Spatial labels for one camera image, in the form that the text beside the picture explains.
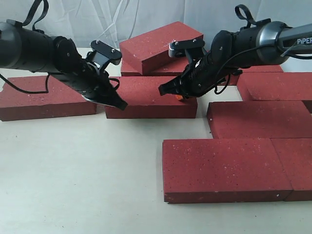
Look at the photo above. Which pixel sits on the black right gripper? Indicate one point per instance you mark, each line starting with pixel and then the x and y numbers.
pixel 205 73

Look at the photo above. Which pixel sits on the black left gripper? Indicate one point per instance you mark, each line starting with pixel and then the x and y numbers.
pixel 82 76

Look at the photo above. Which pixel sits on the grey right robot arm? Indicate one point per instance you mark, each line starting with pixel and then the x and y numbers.
pixel 269 44

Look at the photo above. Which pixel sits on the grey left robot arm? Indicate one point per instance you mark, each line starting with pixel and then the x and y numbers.
pixel 23 49

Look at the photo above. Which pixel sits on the red brick back row right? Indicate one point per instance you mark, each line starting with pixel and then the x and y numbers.
pixel 255 69

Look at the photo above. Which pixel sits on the red brick middle row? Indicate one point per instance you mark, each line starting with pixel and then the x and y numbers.
pixel 259 119

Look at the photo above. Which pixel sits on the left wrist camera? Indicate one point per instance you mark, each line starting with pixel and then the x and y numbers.
pixel 103 54

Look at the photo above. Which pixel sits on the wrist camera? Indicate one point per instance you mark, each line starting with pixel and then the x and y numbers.
pixel 103 54
pixel 192 49

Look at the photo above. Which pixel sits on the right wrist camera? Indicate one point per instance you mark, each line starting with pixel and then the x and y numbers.
pixel 192 49

